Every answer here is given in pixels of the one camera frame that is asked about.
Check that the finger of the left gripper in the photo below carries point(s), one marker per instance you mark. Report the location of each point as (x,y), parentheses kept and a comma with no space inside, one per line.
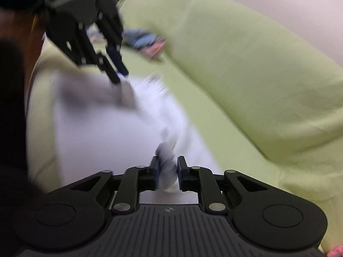
(105,66)
(116,59)

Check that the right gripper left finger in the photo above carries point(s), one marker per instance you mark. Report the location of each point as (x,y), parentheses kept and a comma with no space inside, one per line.
(84,208)

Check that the pink folded towel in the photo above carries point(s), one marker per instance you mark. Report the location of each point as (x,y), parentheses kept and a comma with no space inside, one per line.
(336,252)

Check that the pink striped sock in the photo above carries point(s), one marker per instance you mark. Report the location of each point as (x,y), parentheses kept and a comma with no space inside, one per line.
(155,50)

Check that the blue patterned sock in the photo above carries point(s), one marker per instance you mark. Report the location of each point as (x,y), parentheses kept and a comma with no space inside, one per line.
(138,38)

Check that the white garment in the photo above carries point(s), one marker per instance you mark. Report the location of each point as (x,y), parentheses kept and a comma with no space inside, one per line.
(102,126)

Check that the light green sofa cover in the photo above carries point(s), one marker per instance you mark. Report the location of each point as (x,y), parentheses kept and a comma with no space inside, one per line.
(258,98)

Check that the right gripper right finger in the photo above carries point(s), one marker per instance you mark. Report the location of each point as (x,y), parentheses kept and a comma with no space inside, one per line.
(261,214)

